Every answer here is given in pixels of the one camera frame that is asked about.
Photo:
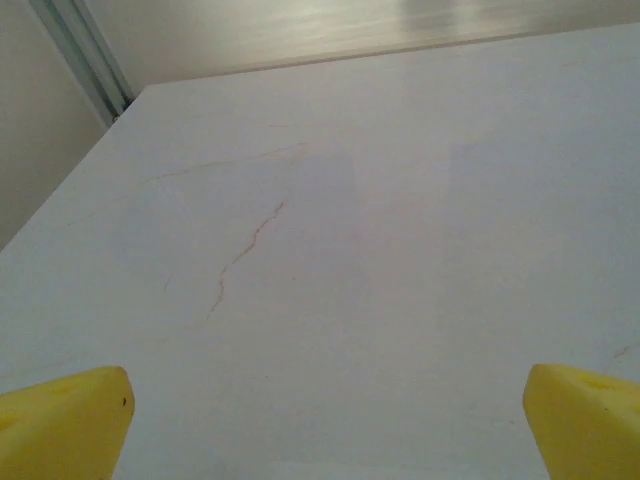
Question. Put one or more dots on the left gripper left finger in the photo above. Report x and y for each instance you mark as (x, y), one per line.
(60, 425)

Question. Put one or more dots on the aluminium frame post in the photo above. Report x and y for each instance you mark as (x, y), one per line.
(85, 50)

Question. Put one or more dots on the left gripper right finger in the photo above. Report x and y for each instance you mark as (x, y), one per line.
(590, 430)

